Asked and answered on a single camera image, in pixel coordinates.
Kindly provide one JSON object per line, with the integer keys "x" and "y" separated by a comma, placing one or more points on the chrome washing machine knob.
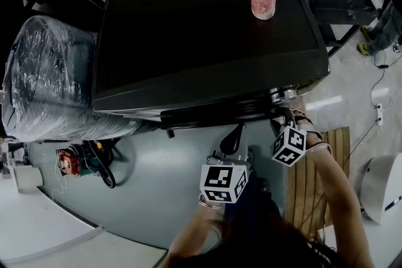
{"x": 284, "y": 94}

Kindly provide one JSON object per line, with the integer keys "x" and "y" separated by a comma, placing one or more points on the plastic-wrapped dark bundle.
{"x": 47, "y": 78}

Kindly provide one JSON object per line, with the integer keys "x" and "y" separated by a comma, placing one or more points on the person's dark trousers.
{"x": 251, "y": 201}

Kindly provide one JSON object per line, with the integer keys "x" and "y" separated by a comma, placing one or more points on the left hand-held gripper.
{"x": 220, "y": 180}

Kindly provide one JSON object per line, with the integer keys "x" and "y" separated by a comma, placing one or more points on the wooden slatted mat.
{"x": 306, "y": 191}

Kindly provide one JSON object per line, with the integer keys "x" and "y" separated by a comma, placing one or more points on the white small box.
{"x": 29, "y": 179}

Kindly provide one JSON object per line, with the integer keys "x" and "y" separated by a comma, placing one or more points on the white rounded appliance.
{"x": 381, "y": 188}

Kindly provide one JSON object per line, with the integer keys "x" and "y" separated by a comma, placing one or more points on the person's right forearm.
{"x": 342, "y": 197}

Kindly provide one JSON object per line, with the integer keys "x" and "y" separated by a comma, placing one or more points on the white power strip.
{"x": 380, "y": 114}

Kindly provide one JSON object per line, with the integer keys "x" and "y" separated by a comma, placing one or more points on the teal power tool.
{"x": 97, "y": 160}

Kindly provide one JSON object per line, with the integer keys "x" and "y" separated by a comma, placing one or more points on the person's left forearm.
{"x": 194, "y": 235}

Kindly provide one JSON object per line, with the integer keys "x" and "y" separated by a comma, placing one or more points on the person's right hand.
{"x": 306, "y": 125}

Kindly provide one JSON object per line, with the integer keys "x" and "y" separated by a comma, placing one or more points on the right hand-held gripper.
{"x": 290, "y": 147}

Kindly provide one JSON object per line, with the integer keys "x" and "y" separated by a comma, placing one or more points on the black washing machine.
{"x": 204, "y": 40}

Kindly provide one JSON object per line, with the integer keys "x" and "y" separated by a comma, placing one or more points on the red small device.
{"x": 67, "y": 163}

